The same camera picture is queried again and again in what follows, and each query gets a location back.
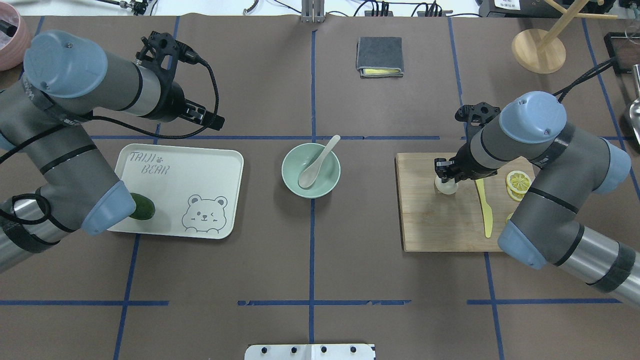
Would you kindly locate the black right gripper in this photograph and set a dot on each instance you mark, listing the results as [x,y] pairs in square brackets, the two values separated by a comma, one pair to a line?
[464,163]

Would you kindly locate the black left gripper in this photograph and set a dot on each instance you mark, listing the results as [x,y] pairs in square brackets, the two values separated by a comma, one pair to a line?
[171,102]

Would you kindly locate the white ceramic spoon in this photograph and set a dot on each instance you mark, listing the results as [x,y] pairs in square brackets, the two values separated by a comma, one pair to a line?
[307,178]

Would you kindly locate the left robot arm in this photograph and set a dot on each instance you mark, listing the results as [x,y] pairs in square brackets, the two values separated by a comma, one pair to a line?
[65,78]

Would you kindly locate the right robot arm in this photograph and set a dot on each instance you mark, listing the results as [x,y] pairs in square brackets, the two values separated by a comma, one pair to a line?
[573,164]

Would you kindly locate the green ceramic bowl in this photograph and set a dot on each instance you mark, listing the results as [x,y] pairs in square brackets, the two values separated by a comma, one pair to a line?
[298,159]

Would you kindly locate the pink bowl with ice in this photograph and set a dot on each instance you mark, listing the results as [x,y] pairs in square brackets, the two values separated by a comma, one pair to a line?
[12,51]

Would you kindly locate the bamboo cutting board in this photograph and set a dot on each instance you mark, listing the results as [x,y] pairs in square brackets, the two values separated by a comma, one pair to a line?
[436,222]

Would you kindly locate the yellow plastic knife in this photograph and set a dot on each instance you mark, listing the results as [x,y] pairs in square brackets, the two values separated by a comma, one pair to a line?
[487,211]

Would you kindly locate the lemon slice stack upper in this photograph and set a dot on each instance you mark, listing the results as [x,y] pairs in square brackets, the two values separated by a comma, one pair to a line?
[517,184]

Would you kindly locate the cream bear tray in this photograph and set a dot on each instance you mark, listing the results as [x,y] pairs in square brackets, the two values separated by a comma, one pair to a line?
[194,190]

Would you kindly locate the green lime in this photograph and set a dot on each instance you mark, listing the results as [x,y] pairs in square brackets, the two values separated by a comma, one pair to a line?
[144,207]

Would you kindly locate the grey folded cloth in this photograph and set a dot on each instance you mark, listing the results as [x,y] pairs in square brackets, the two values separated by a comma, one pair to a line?
[380,57]

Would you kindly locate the wooden mug tree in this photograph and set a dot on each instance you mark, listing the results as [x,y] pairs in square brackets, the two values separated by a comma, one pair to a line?
[540,51]

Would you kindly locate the steel scoop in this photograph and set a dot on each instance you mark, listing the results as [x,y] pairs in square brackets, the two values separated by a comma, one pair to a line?
[634,108]

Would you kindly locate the dark tray with glasses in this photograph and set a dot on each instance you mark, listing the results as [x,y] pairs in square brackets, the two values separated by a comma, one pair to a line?
[624,48]

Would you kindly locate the aluminium frame post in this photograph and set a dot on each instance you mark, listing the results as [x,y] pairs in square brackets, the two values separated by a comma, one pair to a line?
[313,11]

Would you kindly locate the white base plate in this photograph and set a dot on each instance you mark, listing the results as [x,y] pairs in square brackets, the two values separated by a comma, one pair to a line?
[327,351]

